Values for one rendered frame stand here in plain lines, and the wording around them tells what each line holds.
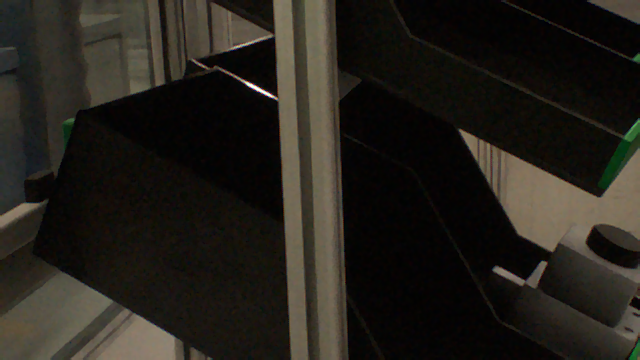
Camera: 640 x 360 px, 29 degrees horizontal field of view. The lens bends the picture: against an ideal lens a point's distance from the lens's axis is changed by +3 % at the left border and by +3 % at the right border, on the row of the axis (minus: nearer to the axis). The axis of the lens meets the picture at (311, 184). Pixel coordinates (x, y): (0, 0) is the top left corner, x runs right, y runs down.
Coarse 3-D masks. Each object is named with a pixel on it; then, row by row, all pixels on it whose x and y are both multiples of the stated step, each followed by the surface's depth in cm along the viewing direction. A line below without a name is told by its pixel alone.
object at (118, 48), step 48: (0, 0) 140; (96, 0) 166; (144, 0) 183; (0, 48) 140; (96, 48) 166; (144, 48) 183; (0, 96) 140; (96, 96) 166; (0, 144) 140; (0, 192) 140; (48, 288) 153; (0, 336) 141; (48, 336) 153
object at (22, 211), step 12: (348, 84) 51; (24, 204) 63; (36, 204) 62; (0, 216) 60; (12, 216) 60; (24, 216) 61; (36, 216) 62; (0, 228) 59; (12, 228) 59; (24, 228) 61; (36, 228) 62; (0, 240) 58; (12, 240) 59; (24, 240) 61; (0, 252) 58
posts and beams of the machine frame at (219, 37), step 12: (204, 0) 197; (204, 12) 197; (216, 12) 197; (228, 12) 199; (204, 24) 198; (216, 24) 197; (228, 24) 200; (204, 36) 198; (216, 36) 198; (228, 36) 200; (204, 48) 199; (216, 48) 198
